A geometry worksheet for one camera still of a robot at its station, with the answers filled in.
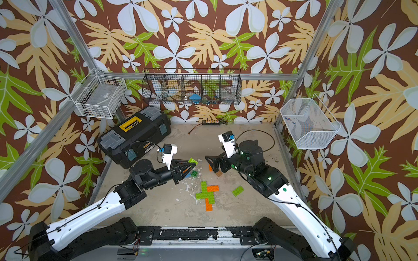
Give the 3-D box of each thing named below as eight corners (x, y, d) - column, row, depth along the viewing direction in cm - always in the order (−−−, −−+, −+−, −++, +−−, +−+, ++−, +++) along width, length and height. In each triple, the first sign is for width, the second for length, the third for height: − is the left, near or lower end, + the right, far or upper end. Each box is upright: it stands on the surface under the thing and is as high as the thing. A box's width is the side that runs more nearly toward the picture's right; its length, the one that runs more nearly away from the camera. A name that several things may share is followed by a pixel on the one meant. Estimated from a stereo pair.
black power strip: (202, 125, 122) (202, 123, 120) (202, 121, 124) (202, 119, 123) (220, 125, 122) (220, 123, 120) (219, 121, 124) (220, 119, 123)
